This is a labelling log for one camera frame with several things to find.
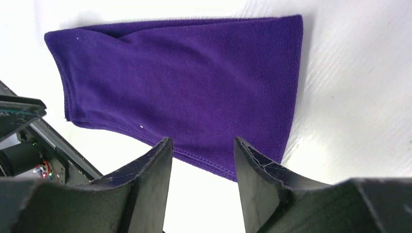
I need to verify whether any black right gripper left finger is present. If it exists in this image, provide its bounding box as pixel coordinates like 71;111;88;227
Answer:
0;137;173;233

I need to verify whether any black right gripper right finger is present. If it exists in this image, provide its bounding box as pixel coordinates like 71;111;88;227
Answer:
234;137;412;233

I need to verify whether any purple cloth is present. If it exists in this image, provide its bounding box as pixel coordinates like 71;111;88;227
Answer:
44;15;304;181

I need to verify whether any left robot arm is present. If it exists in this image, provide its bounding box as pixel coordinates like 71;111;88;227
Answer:
0;95;47;177

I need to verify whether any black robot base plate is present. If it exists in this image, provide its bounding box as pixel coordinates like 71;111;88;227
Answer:
0;80;103;186

